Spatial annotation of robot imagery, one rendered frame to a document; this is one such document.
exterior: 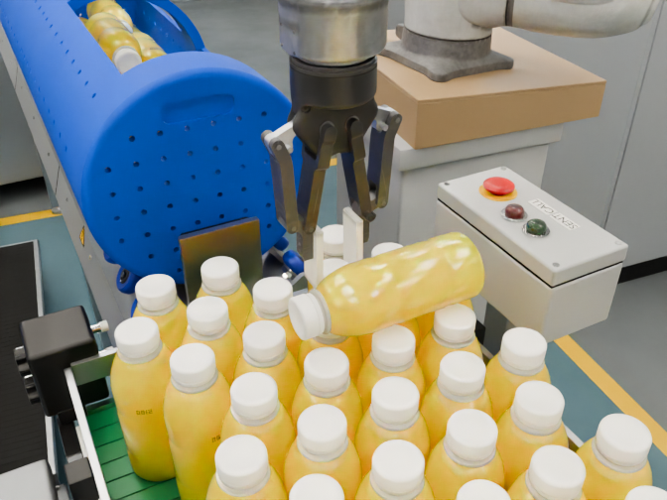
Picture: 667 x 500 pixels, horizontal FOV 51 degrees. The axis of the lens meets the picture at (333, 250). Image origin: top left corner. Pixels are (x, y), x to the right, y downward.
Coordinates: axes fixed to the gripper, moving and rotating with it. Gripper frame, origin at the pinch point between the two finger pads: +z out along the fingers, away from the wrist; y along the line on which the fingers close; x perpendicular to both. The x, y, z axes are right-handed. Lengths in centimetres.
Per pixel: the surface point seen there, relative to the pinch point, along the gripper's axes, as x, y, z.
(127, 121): -20.4, 14.1, -8.9
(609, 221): -76, -142, 81
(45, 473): -7.5, 32.1, 24.2
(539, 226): 7.3, -20.3, -0.8
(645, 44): -78, -139, 23
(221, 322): 1.8, 12.9, 3.1
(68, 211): -62, 19, 24
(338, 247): -3.9, -2.7, 2.9
